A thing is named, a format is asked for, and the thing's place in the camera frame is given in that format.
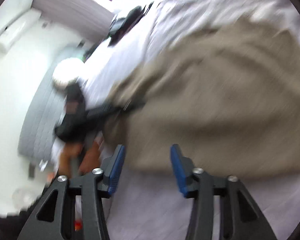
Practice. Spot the grey quilted headboard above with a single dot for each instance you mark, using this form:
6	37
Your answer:
36	137

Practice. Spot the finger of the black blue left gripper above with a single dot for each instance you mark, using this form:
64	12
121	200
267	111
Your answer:
125	106

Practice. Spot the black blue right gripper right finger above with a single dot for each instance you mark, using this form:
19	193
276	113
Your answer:
241	217

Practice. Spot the dark green garment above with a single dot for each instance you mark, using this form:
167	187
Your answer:
122	25

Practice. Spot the grey striped curtain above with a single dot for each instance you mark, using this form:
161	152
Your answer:
90	18

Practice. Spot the brown knit sweater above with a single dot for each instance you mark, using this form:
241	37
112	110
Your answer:
229	99

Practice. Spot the person's left hand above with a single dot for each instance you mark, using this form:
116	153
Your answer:
88	159

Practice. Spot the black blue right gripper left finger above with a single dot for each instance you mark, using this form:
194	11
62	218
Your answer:
54	215

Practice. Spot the lavender fleece blanket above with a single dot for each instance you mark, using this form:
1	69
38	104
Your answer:
111	64

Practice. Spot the white air conditioner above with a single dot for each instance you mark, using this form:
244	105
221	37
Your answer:
15	30

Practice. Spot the lavender textured bedspread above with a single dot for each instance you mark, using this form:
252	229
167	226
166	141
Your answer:
148	204

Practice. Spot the white pillow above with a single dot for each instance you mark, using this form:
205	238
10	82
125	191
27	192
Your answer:
67	72

